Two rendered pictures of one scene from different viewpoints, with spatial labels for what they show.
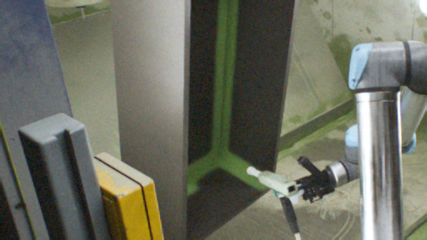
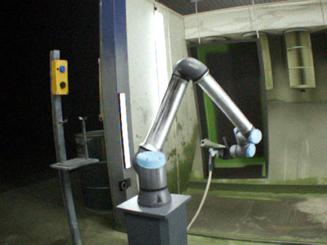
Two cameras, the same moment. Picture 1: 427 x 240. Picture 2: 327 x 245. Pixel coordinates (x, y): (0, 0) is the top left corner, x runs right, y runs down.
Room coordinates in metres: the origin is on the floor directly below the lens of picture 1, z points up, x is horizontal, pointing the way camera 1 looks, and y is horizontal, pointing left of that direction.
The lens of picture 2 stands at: (0.76, -1.86, 1.18)
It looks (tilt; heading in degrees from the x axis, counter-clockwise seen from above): 4 degrees down; 72
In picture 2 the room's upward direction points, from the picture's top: 4 degrees counter-clockwise
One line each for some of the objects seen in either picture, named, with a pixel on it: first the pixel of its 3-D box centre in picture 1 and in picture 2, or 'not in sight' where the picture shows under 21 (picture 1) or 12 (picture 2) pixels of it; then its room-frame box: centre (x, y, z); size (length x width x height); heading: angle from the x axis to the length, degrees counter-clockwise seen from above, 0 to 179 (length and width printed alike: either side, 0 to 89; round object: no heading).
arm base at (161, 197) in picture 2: not in sight; (153, 193); (1.12, -0.49, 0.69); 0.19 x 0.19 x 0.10
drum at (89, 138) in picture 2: not in sight; (102, 170); (1.00, 1.28, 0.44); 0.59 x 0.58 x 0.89; 113
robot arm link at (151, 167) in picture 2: not in sight; (151, 169); (1.12, -0.48, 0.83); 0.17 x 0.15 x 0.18; 85
